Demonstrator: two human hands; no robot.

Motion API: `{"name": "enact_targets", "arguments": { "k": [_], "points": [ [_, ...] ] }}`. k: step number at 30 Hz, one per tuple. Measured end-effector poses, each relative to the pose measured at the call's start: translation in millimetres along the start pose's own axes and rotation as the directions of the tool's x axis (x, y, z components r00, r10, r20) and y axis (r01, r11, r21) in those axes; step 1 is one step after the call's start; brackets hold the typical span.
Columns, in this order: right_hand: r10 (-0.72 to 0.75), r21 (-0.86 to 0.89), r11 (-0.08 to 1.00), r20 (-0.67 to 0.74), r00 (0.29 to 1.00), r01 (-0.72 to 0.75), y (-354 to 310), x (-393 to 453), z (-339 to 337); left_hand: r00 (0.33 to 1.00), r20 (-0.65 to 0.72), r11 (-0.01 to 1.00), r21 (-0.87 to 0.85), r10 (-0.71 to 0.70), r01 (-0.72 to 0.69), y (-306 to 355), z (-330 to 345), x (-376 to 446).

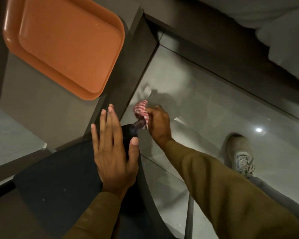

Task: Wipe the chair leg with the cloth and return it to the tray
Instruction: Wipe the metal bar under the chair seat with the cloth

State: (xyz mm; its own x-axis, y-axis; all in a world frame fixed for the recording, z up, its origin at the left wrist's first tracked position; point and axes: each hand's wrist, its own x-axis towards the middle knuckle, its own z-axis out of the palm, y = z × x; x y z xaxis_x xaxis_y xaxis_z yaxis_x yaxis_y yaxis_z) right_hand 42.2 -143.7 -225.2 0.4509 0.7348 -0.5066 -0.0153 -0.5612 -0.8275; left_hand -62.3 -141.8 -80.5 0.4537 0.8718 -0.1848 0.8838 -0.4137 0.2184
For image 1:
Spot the person's left hand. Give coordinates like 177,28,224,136
91,104,140,198

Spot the person's right hand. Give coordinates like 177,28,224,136
146,105,173,149

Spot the red white striped cloth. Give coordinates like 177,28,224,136
133,100,150,130

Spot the person's left forearm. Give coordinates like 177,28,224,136
62,191,123,239

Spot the person's right forearm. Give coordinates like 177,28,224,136
161,139,299,239

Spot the grey table with dark edge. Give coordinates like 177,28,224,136
0,0,158,189

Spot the orange plastic tray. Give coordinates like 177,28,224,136
3,0,125,101

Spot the grey sneaker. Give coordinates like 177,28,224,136
226,134,256,177

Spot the person's grey trouser leg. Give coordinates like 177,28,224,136
248,175,299,226

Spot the white bedding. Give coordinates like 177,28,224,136
182,0,299,86

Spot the dark brown bed frame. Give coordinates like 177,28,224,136
137,0,299,125

